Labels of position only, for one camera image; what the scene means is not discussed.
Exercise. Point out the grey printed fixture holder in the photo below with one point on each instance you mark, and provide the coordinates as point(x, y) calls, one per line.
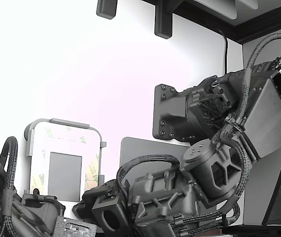
point(69, 122)

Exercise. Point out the grey flat plate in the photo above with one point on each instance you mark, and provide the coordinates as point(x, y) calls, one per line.
point(140, 148)

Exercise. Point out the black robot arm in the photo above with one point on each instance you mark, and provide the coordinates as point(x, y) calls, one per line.
point(170, 108)

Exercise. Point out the black textured circuit board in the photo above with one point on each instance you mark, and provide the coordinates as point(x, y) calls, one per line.
point(74, 227)

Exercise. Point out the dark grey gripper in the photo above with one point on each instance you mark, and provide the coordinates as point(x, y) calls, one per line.
point(42, 209)

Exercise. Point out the tan tape liner green print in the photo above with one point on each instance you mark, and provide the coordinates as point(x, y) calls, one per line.
point(91, 172)

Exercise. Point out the small black bracket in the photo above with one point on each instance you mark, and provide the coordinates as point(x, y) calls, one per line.
point(106, 10)

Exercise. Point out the black frame beam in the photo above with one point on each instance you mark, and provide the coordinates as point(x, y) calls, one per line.
point(254, 27)

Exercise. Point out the long black bracket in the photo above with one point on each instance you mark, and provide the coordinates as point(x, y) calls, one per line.
point(163, 24)

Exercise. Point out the light grey panel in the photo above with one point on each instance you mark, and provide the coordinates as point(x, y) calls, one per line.
point(229, 7)

